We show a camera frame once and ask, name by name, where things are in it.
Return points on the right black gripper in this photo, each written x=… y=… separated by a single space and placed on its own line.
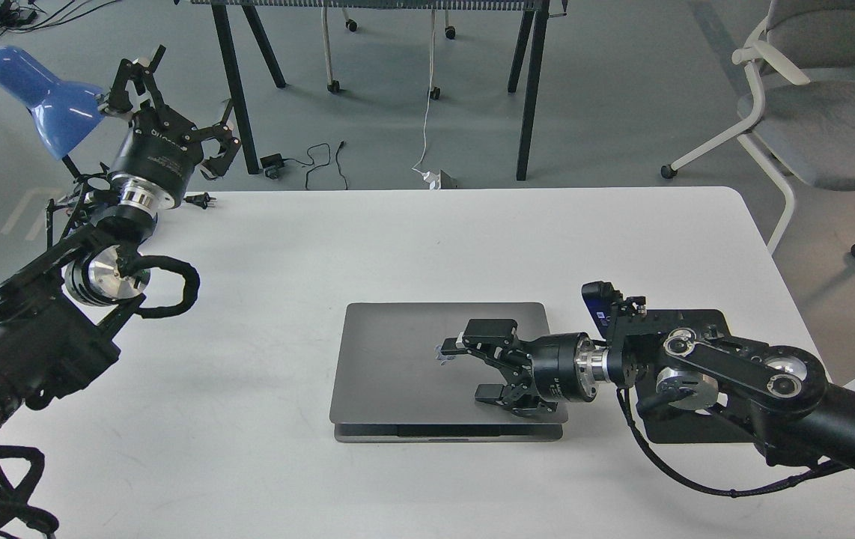
x=538 y=373

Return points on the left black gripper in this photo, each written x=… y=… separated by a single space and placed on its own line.
x=154 y=149

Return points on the grey laptop computer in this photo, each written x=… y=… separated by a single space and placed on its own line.
x=391 y=387

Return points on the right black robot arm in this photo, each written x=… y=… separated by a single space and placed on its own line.
x=681 y=377

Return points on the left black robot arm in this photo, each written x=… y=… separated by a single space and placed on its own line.
x=60 y=313

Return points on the black plug on table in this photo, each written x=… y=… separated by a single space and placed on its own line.
x=202 y=200

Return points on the blue desk lamp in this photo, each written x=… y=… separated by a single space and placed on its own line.
x=64 y=112

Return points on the white rolling rack legs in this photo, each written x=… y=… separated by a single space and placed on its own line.
x=394 y=53

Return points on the black mouse pad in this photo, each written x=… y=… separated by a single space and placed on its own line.
x=669 y=425

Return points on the grey office chair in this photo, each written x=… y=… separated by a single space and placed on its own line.
x=789 y=123

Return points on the black cable bundle floor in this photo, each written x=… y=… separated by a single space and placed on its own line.
x=25 y=17

